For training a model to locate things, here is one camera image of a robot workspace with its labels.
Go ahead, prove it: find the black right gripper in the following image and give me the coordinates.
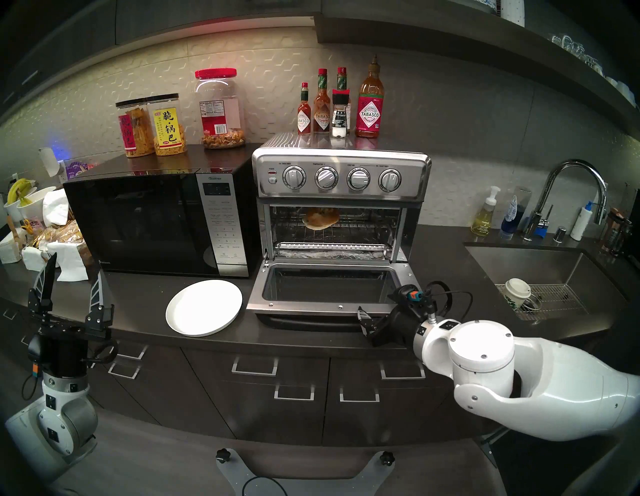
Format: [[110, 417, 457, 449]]
[[357, 299, 427, 348]]

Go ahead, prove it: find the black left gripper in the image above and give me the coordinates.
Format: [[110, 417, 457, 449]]
[[27, 252, 114, 377]]

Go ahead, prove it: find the glass toaster oven door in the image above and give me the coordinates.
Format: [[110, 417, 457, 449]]
[[246, 260, 420, 332]]

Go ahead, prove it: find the white round plate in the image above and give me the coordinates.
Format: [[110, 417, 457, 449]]
[[165, 279, 243, 337]]

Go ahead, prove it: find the black microwave oven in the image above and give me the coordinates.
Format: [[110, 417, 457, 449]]
[[63, 144, 263, 277]]

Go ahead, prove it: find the stainless steel toaster oven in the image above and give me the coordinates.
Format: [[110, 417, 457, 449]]
[[252, 131, 432, 275]]

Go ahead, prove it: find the white paper napkin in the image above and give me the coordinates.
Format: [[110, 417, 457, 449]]
[[0, 231, 23, 264], [21, 246, 48, 272], [47, 241, 90, 282]]

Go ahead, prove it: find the bagged bread loaf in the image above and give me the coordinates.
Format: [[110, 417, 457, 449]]
[[30, 220, 96, 266]]

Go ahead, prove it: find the crumpled white paper bag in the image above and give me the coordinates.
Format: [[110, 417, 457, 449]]
[[42, 188, 70, 227]]

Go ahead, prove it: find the white bowl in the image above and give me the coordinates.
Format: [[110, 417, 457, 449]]
[[17, 186, 57, 223]]

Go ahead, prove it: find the yellow banana bunch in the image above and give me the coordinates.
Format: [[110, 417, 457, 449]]
[[7, 177, 35, 205]]

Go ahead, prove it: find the yellow soap pump dispenser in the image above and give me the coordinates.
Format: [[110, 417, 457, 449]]
[[470, 186, 501, 237]]

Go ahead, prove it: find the paper coffee cup white lid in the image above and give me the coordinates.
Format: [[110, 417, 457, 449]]
[[502, 278, 533, 311]]

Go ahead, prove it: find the blue dish soap bottle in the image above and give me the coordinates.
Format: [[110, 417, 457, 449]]
[[500, 186, 532, 236]]

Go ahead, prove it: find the snack jar red label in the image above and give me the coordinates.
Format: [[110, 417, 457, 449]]
[[115, 98, 155, 158]]

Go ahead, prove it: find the snack jar yellow label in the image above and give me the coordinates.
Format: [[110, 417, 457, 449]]
[[147, 93, 187, 156]]

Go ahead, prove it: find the black capped salt shaker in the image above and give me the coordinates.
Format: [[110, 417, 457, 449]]
[[331, 89, 351, 139]]

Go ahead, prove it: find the medium orange Tabasco bottle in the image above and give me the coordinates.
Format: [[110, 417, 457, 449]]
[[313, 68, 332, 135]]

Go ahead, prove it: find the large Tabasco sauce bottle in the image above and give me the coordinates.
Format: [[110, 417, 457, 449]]
[[355, 55, 386, 139]]

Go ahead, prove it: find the small red Tabasco bottle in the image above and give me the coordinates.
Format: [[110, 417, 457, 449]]
[[297, 82, 313, 136]]

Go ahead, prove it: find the chrome gooseneck faucet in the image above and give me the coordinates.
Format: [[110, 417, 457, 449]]
[[521, 159, 609, 242]]

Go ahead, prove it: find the white bottle blue cap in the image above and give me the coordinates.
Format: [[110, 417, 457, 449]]
[[570, 201, 594, 242]]

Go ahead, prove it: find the large jar red lid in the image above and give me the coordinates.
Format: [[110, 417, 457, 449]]
[[195, 68, 246, 149]]

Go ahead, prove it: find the dark glass jar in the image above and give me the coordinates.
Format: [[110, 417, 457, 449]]
[[600, 207, 632, 256]]

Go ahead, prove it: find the dark wood upper cabinet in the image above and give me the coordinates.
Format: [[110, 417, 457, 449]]
[[0, 0, 323, 123]]

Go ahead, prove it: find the clear drinking glasses row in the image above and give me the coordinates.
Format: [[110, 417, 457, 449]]
[[550, 34, 605, 76]]

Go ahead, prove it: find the white cylindrical can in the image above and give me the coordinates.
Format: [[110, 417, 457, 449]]
[[501, 0, 526, 27]]

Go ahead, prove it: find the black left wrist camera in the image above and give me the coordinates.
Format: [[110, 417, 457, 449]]
[[26, 336, 44, 378]]

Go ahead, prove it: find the white paper wall note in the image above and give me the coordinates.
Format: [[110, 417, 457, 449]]
[[39, 146, 61, 177]]

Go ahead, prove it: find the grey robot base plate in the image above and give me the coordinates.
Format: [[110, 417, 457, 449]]
[[216, 447, 396, 496]]

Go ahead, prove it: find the wire sink rack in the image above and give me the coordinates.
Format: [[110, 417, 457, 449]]
[[496, 283, 590, 321]]

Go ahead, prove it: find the dark wood wall shelf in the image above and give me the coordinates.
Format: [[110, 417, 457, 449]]
[[315, 0, 640, 141]]

